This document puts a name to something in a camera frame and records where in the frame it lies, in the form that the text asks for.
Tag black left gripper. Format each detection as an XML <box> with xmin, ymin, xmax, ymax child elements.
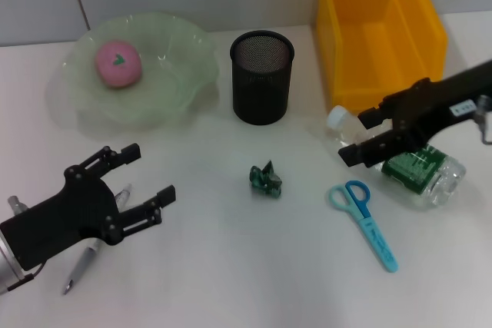
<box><xmin>0</xmin><ymin>143</ymin><xmax>178</xmax><ymax>272</ymax></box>

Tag clear green-label water bottle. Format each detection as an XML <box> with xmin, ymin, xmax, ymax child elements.
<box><xmin>325</xmin><ymin>104</ymin><xmax>467</xmax><ymax>210</ymax></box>

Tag blue scissors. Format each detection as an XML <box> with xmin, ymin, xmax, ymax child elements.
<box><xmin>328</xmin><ymin>180</ymin><xmax>400</xmax><ymax>273</ymax></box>

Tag black mesh pen holder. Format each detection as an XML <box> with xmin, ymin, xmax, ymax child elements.
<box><xmin>229</xmin><ymin>30</ymin><xmax>295</xmax><ymax>126</ymax></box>

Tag yellow plastic bin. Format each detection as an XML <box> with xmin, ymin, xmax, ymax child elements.
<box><xmin>315</xmin><ymin>0</ymin><xmax>449</xmax><ymax>114</ymax></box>

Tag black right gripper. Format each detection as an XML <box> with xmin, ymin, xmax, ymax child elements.
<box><xmin>337</xmin><ymin>59</ymin><xmax>492</xmax><ymax>168</ymax></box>

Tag green glass fruit plate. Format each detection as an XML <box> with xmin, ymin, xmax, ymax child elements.
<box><xmin>61</xmin><ymin>11</ymin><xmax>221</xmax><ymax>130</ymax></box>

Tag pink peach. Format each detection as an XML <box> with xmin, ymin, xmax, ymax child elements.
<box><xmin>95</xmin><ymin>39</ymin><xmax>144</xmax><ymax>91</ymax></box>

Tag grey ballpoint pen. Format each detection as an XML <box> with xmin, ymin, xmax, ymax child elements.
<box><xmin>62</xmin><ymin>184</ymin><xmax>135</xmax><ymax>296</ymax></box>

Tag dark left arm cable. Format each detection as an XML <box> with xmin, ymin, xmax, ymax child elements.
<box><xmin>6</xmin><ymin>261</ymin><xmax>48</xmax><ymax>291</ymax></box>

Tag green plastic wrapper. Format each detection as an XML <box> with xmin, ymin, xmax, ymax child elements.
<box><xmin>248</xmin><ymin>159</ymin><xmax>284</xmax><ymax>199</ymax></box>

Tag grey right arm cable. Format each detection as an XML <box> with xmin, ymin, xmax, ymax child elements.
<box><xmin>474</xmin><ymin>94</ymin><xmax>492</xmax><ymax>145</ymax></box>

